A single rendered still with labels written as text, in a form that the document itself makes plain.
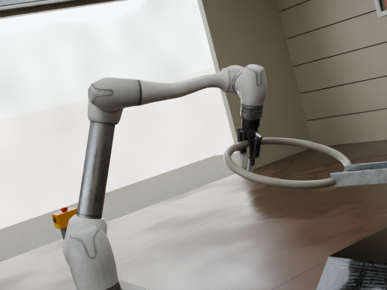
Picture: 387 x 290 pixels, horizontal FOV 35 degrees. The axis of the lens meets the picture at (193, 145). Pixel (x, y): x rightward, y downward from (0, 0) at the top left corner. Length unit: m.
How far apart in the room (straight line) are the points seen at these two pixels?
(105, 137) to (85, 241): 0.43
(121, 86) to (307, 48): 8.62
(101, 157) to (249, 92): 0.63
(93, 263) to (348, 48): 8.33
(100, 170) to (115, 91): 0.34
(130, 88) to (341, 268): 0.99
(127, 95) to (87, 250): 0.57
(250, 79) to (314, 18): 8.18
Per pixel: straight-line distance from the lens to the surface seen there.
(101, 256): 2.21
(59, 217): 3.19
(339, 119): 10.56
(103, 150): 2.38
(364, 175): 2.15
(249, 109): 2.42
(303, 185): 2.13
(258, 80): 2.39
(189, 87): 2.37
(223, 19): 10.27
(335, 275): 2.25
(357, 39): 10.01
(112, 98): 2.23
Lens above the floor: 1.51
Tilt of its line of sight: 5 degrees down
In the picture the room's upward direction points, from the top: 15 degrees counter-clockwise
